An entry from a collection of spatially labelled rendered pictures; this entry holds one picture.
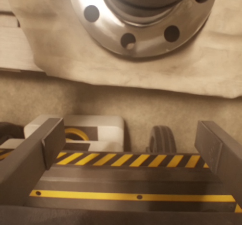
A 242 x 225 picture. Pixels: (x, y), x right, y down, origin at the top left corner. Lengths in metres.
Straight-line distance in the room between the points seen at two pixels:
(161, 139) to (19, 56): 0.39
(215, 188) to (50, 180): 0.25
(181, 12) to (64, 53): 0.24
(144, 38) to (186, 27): 0.08
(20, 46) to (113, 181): 0.34
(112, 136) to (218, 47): 0.31
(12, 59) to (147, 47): 0.30
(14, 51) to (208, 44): 0.41
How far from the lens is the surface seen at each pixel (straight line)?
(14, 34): 0.46
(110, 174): 0.28
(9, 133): 0.64
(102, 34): 0.34
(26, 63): 0.45
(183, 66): 0.39
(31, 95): 0.63
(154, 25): 0.35
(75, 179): 0.30
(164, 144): 0.46
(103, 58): 0.37
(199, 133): 0.17
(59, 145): 0.16
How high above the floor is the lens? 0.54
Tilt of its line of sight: 72 degrees down
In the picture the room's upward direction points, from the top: 174 degrees counter-clockwise
